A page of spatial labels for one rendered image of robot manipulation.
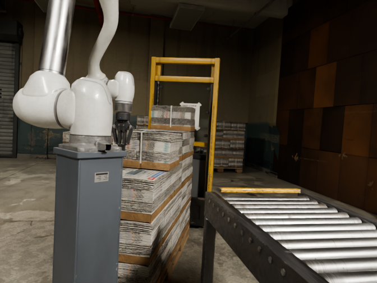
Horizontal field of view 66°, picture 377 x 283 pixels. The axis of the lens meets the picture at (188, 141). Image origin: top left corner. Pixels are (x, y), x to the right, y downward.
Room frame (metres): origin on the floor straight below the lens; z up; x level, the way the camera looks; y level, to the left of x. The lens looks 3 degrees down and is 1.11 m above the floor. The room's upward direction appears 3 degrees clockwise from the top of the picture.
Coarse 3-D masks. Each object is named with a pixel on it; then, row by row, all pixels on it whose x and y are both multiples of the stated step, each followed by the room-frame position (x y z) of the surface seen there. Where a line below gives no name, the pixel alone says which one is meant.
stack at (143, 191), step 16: (128, 176) 1.54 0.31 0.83; (144, 176) 1.56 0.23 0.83; (160, 176) 1.62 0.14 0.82; (176, 176) 2.13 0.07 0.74; (128, 192) 1.51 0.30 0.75; (144, 192) 1.50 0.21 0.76; (160, 192) 1.64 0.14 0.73; (128, 208) 1.50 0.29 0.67; (144, 208) 1.49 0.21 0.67; (176, 208) 2.14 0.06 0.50; (128, 224) 1.51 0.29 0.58; (144, 224) 1.49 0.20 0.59; (160, 224) 1.69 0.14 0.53; (176, 224) 2.22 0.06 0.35; (128, 240) 1.51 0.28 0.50; (144, 240) 1.49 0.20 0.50; (160, 240) 1.73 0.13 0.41; (176, 240) 2.27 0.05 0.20; (144, 256) 1.49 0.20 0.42; (160, 256) 1.78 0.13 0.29; (176, 256) 2.39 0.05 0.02; (128, 272) 1.51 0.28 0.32; (144, 272) 1.49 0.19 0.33; (160, 272) 1.78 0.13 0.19
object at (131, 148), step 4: (116, 132) 1.83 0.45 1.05; (132, 132) 1.82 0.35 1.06; (136, 132) 1.81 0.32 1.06; (132, 136) 1.81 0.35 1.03; (136, 136) 1.81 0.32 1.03; (132, 140) 1.81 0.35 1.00; (136, 140) 1.80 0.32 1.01; (116, 144) 1.83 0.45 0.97; (128, 144) 1.81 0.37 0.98; (132, 144) 1.81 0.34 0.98; (136, 144) 1.80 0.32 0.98; (128, 148) 1.82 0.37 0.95; (132, 148) 1.81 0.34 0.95; (136, 148) 1.81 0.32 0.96; (128, 152) 1.81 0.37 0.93; (132, 152) 1.80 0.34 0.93; (128, 156) 1.81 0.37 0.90; (132, 156) 1.80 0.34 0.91; (132, 160) 1.81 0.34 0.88
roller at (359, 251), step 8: (312, 248) 0.78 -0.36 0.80; (320, 248) 0.79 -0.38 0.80; (328, 248) 0.79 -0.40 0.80; (336, 248) 0.79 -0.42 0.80; (344, 248) 0.80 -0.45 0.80; (352, 248) 0.80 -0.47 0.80; (360, 248) 0.80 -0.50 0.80; (368, 248) 0.81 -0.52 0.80; (376, 248) 0.81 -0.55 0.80; (296, 256) 0.75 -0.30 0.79; (304, 256) 0.75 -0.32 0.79; (312, 256) 0.75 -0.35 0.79; (320, 256) 0.76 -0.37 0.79; (328, 256) 0.76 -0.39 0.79; (336, 256) 0.77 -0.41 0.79; (344, 256) 0.77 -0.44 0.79; (352, 256) 0.78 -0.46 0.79; (360, 256) 0.78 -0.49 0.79; (368, 256) 0.79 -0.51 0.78; (376, 256) 0.79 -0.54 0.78
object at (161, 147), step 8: (152, 136) 1.79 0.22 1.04; (160, 136) 1.78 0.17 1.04; (168, 136) 1.77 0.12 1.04; (176, 136) 1.90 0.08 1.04; (152, 144) 1.79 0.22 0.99; (160, 144) 1.78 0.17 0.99; (168, 144) 1.77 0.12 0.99; (176, 144) 1.94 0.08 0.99; (152, 152) 1.78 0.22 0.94; (160, 152) 1.78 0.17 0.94; (168, 152) 1.76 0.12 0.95; (176, 152) 1.95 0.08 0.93; (152, 160) 1.78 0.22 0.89; (160, 160) 1.77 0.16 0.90; (168, 160) 1.76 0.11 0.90; (176, 160) 1.96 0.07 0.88
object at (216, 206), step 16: (208, 192) 1.40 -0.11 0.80; (208, 208) 1.35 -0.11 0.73; (224, 208) 1.13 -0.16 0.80; (224, 224) 1.12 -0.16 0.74; (240, 224) 0.97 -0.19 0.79; (240, 240) 0.96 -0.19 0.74; (256, 240) 0.84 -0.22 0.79; (272, 240) 0.82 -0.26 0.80; (240, 256) 0.95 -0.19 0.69; (256, 256) 0.83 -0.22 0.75; (272, 256) 0.75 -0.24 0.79; (288, 256) 0.72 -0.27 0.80; (256, 272) 0.83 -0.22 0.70; (272, 272) 0.74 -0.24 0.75; (288, 272) 0.67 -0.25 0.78; (304, 272) 0.64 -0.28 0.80
